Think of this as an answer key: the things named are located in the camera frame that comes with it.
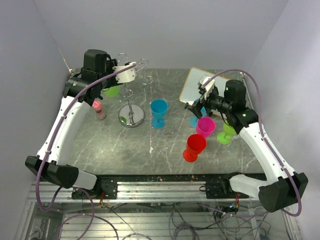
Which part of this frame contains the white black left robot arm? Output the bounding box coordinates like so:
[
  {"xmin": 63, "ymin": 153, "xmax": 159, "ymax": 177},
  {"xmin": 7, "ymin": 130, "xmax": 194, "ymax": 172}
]
[{"xmin": 25, "ymin": 49, "xmax": 117, "ymax": 199}]

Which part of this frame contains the red plastic wine glass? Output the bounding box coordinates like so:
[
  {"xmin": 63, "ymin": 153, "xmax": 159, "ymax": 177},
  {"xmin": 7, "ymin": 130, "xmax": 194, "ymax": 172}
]
[{"xmin": 182, "ymin": 134, "xmax": 207, "ymax": 163}]

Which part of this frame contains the aluminium mounting rail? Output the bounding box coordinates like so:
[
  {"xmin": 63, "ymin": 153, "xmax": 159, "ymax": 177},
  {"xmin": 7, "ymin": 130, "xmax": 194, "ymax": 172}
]
[{"xmin": 27, "ymin": 179, "xmax": 288, "ymax": 203}]

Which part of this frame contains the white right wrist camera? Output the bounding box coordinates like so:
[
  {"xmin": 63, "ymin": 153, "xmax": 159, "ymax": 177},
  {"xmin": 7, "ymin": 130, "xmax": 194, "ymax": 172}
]
[{"xmin": 198, "ymin": 75, "xmax": 215, "ymax": 100}]

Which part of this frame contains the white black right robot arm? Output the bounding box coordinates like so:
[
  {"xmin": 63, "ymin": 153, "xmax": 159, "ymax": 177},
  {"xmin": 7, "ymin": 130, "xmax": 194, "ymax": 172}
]
[{"xmin": 185, "ymin": 77, "xmax": 308, "ymax": 216}]

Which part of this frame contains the pink plastic wine glass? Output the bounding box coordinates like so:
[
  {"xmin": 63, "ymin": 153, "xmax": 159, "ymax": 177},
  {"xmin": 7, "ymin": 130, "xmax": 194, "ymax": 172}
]
[{"xmin": 196, "ymin": 116, "xmax": 216, "ymax": 138}]

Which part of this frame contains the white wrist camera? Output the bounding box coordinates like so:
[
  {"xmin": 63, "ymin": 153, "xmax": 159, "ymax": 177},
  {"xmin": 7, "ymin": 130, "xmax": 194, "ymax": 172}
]
[
  {"xmin": 112, "ymin": 62, "xmax": 137, "ymax": 84},
  {"xmin": 198, "ymin": 75, "xmax": 215, "ymax": 100}
]

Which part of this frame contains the yellow framed whiteboard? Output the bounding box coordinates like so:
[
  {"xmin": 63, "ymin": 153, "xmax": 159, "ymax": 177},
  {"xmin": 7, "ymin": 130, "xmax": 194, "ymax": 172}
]
[{"xmin": 178, "ymin": 66, "xmax": 241, "ymax": 120}]

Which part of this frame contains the blue plastic wine glass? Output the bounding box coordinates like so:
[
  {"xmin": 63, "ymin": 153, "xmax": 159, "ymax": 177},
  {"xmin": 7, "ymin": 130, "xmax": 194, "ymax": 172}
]
[{"xmin": 150, "ymin": 99, "xmax": 169, "ymax": 129}]

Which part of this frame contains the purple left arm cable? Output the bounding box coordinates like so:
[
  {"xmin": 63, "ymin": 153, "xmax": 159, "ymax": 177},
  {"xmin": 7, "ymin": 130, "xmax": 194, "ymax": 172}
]
[{"xmin": 34, "ymin": 62, "xmax": 137, "ymax": 240}]

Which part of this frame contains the pink capped spice bottle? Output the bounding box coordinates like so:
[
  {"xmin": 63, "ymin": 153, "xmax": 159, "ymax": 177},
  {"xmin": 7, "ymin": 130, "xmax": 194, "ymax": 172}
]
[{"xmin": 92, "ymin": 100, "xmax": 106, "ymax": 120}]

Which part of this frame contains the green plastic wine glass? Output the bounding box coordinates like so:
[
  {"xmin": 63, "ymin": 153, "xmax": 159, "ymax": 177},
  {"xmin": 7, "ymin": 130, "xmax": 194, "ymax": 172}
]
[{"xmin": 102, "ymin": 85, "xmax": 121, "ymax": 98}]

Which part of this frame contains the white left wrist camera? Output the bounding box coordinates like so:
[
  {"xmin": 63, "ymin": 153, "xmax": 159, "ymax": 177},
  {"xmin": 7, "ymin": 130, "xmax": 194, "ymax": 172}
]
[{"xmin": 112, "ymin": 62, "xmax": 137, "ymax": 84}]

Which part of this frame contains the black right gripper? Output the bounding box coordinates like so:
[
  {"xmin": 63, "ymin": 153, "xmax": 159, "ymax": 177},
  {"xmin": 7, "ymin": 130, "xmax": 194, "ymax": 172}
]
[{"xmin": 187, "ymin": 87, "xmax": 232, "ymax": 119}]

